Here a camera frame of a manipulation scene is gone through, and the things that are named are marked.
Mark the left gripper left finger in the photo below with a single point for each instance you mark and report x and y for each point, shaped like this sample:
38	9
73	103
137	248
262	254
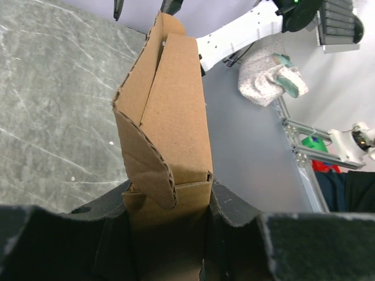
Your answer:
89	243

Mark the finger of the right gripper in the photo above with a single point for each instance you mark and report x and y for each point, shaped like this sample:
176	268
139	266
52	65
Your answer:
171	7
118	6

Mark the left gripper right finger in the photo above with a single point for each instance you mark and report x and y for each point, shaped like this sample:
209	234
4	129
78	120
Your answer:
246	244

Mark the brown cardboard box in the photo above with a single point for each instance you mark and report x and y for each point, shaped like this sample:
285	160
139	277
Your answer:
160	113

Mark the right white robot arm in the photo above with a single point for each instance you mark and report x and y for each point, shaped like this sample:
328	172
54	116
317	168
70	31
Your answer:
336	22

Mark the floral cloth bag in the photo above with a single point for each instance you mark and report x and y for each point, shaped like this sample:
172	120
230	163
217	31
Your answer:
269	73

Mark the aluminium frame with parts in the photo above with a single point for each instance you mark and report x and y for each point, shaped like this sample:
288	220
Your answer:
316	149

